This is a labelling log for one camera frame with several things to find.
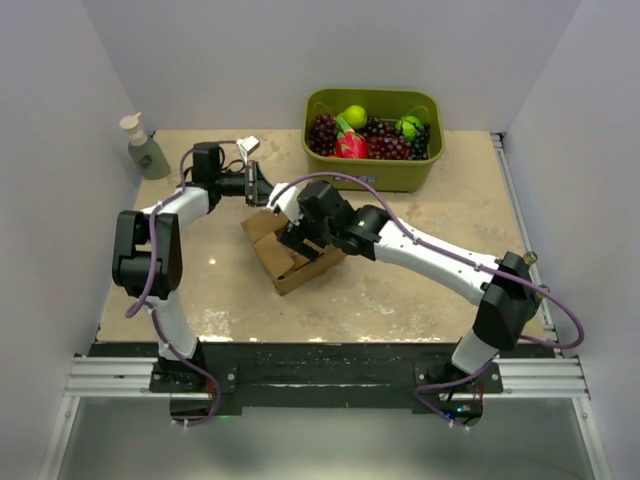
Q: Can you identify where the brown cardboard express box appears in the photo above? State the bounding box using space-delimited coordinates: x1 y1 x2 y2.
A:
241 210 346 296

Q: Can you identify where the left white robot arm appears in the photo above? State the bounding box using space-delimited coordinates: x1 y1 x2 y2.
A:
112 136 272 392

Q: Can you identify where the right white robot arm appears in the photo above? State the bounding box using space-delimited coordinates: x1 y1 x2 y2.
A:
267 180 539 393

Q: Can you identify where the pink dragon fruit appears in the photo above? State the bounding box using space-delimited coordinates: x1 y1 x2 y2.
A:
335 116 368 159

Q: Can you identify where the dark red grape bunch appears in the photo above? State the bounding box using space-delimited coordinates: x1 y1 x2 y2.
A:
307 113 337 157

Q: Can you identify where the green pear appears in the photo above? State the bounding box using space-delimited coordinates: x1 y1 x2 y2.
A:
341 105 368 130

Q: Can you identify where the grey pump soap bottle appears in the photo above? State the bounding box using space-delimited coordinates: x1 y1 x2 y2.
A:
119 112 171 180

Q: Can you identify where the black grape bunch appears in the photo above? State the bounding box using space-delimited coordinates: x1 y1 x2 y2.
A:
409 123 430 160

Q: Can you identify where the green round fruit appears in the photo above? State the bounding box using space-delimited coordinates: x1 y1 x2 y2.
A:
395 115 422 142

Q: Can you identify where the green plastic tub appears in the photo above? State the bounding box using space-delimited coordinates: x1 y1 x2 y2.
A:
302 88 445 193

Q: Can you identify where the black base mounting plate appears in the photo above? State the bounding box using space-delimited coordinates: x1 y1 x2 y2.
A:
148 341 504 429

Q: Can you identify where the green glass bottle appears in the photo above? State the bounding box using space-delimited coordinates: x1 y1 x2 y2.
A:
536 284 550 300
522 251 538 266

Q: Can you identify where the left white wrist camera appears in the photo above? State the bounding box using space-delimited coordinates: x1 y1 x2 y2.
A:
236 135 260 167

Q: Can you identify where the aluminium frame rail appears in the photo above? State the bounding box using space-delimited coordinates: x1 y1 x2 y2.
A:
38 356 612 479

